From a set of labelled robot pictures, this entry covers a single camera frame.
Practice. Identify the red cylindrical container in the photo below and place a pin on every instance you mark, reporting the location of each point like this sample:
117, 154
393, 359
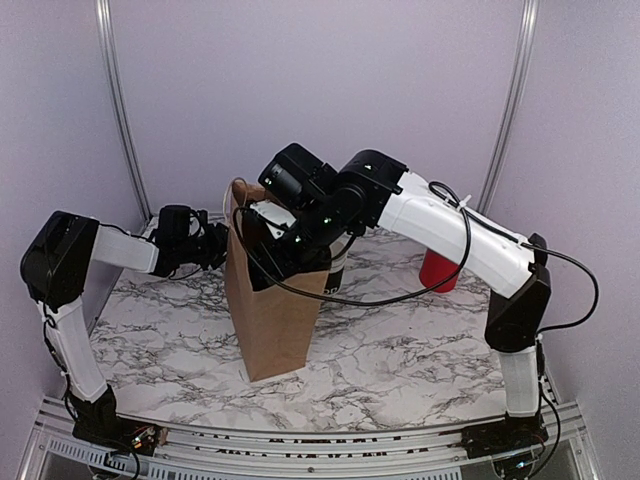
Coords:
436, 269

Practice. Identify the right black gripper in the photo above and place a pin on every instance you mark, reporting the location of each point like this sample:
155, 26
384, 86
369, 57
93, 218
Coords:
274, 267

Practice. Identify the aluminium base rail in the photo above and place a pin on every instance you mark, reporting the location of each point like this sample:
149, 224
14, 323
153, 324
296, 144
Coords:
197, 452

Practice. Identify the stack of paper cups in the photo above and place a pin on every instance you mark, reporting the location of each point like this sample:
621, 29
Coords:
339, 252

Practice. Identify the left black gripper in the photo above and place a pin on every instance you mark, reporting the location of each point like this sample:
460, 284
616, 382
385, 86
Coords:
219, 241

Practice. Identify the left aluminium frame post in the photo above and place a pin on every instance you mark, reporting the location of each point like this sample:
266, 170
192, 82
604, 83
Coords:
112, 70

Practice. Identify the aluminium frame post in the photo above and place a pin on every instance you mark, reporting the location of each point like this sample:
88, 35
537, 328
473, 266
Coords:
515, 92
112, 70

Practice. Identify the brown paper bag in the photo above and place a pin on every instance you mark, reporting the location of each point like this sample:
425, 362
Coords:
273, 326

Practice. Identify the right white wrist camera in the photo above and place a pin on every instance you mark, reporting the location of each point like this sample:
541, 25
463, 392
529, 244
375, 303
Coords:
277, 218

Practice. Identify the right aluminium frame post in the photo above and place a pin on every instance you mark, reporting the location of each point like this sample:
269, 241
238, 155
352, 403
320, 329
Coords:
515, 92

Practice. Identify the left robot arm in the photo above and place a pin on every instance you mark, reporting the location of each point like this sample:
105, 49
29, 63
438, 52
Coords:
55, 268

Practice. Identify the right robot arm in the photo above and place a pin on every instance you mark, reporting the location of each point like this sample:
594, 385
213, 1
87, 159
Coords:
310, 204

